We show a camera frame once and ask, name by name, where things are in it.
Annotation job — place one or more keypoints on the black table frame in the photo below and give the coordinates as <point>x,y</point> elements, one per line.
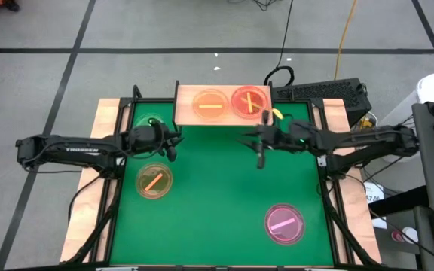
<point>153,100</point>

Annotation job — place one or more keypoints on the magenta translucent plastic plate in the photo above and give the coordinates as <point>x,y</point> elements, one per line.
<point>292,233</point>

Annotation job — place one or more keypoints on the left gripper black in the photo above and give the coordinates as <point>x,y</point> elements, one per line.
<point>163,139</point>

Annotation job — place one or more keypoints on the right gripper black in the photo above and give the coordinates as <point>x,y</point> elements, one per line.
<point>277,139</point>

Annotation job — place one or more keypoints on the white paper sheet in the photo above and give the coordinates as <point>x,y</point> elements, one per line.
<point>373,192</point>

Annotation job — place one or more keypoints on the black perforated computer case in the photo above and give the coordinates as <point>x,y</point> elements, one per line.
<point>326,92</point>

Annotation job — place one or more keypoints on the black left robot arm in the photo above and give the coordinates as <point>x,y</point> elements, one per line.
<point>81,150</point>

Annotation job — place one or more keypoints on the red translucent plastic plate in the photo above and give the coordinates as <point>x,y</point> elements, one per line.
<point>256,94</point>

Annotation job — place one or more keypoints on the yellow power plug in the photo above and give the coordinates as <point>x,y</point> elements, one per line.
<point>365,123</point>

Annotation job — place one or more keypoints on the wooden shelf with black frame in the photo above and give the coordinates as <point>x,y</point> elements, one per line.
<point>183,109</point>

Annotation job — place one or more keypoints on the green table mat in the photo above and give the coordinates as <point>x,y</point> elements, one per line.
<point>220,207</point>

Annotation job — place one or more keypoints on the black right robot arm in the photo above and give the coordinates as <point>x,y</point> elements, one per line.
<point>371,141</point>

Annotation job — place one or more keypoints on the black cart base bar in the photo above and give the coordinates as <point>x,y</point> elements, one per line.
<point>398,201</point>

